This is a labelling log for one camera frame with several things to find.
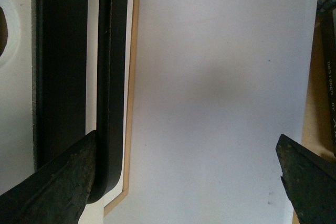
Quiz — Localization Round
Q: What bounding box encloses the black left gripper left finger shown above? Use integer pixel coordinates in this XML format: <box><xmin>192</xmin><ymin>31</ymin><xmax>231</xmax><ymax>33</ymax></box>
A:
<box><xmin>1</xmin><ymin>131</ymin><xmax>96</xmax><ymax>223</ymax></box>

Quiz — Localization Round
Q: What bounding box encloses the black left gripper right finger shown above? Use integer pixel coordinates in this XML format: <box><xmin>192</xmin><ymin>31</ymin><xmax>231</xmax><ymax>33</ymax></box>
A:
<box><xmin>276</xmin><ymin>134</ymin><xmax>335</xmax><ymax>223</ymax></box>

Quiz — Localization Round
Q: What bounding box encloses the black drawer handle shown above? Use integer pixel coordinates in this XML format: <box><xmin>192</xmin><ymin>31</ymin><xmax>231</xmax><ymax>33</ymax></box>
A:
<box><xmin>33</xmin><ymin>0</ymin><xmax>128</xmax><ymax>203</ymax></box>

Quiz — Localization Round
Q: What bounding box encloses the wooden drawer cabinet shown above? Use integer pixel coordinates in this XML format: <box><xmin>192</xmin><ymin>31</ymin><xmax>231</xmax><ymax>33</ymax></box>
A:
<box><xmin>103</xmin><ymin>0</ymin><xmax>139</xmax><ymax>217</ymax></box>

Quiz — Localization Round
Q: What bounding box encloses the black lettered strap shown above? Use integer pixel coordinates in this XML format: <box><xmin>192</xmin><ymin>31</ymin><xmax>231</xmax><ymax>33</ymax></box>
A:
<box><xmin>317</xmin><ymin>0</ymin><xmax>336</xmax><ymax>154</ymax></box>

